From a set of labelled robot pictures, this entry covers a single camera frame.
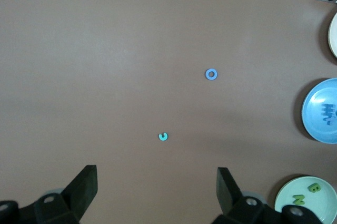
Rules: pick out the pale green plate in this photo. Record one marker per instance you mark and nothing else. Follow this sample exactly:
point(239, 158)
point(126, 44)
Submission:
point(323, 203)

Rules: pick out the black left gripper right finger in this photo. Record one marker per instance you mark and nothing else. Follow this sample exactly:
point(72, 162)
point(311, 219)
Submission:
point(242, 210)

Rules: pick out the blue foam letter O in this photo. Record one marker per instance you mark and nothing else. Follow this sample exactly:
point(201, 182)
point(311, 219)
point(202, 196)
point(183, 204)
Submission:
point(211, 78)

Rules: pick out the blue plate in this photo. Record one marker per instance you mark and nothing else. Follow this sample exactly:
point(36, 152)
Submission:
point(316, 118)

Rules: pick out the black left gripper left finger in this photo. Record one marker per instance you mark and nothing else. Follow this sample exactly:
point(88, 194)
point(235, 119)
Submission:
point(71, 205)

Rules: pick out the blue foam letter m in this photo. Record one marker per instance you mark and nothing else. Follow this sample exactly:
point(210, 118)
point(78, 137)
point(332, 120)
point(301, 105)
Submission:
point(329, 109)

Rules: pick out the green foam letter N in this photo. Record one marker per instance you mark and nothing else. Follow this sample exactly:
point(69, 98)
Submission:
point(298, 200)

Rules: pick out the green foam letter B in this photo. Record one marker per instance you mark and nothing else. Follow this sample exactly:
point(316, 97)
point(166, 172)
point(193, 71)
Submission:
point(310, 188)

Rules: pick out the beige plate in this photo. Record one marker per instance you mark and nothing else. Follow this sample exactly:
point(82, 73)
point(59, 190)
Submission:
point(334, 37)

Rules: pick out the teal foam letter C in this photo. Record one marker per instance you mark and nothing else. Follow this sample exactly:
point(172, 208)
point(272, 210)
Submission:
point(161, 137)

